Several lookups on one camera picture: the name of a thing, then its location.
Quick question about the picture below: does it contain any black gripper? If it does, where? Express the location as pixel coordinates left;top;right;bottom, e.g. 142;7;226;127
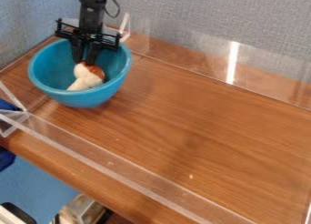
55;0;120;66

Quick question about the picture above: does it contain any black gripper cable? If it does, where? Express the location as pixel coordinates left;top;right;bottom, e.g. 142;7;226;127
103;0;122;19

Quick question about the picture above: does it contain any grey metal object below table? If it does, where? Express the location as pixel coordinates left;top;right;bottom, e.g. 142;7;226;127
50;194;107;224

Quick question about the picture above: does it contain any clear acrylic barrier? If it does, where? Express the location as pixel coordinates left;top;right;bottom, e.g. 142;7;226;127
0;12;311;224

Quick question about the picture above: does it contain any blue cloth object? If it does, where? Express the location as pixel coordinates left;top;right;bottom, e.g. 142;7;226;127
0;98;20;171

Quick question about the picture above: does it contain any black white object below table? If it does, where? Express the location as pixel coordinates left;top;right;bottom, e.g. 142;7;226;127
0;202;36;224

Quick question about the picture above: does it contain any blue plastic bowl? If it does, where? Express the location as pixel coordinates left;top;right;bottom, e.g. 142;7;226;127
28;39;132;108

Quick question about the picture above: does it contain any white brown toy mushroom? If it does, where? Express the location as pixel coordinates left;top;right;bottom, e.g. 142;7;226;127
68;61;104;91

